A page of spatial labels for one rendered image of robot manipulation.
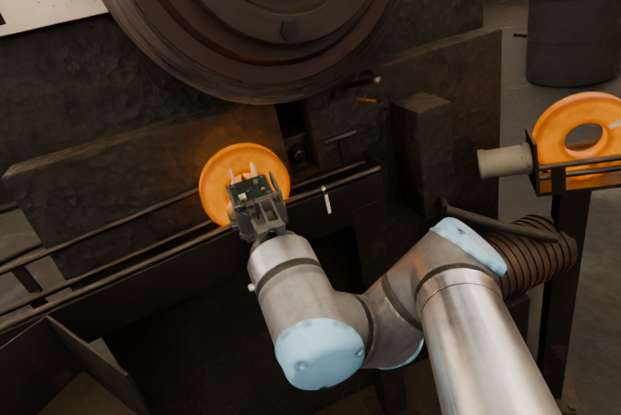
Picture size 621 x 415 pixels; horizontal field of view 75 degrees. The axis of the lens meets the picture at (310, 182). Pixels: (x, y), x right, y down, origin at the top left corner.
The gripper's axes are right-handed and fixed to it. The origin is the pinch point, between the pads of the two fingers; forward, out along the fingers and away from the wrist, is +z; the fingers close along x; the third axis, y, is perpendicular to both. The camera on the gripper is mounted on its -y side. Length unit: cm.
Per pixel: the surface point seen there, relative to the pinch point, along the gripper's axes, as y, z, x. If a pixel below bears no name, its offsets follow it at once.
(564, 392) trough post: -67, -39, -59
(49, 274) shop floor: -111, 106, 94
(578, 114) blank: 4, -17, -55
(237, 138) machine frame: 3.5, 6.9, -1.7
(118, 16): 28.9, 4.0, 9.2
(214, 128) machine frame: 6.3, 7.7, 1.7
